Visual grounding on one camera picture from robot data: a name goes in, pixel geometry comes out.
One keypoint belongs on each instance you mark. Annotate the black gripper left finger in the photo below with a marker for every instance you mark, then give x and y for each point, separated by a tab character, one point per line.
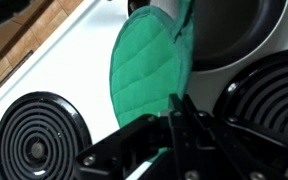
122	152

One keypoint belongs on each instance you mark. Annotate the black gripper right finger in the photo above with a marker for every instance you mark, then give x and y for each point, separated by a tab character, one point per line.
208	148

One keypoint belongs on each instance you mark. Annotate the black frying pan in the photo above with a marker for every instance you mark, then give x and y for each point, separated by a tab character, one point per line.
208	34

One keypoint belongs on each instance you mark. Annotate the right front coil burner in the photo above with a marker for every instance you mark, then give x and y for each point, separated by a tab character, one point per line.
41	133

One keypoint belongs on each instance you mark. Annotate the coil burner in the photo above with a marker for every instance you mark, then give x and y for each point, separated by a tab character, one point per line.
41	133
259	93

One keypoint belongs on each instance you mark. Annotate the left front coil burner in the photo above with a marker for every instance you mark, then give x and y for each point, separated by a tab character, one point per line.
259	93

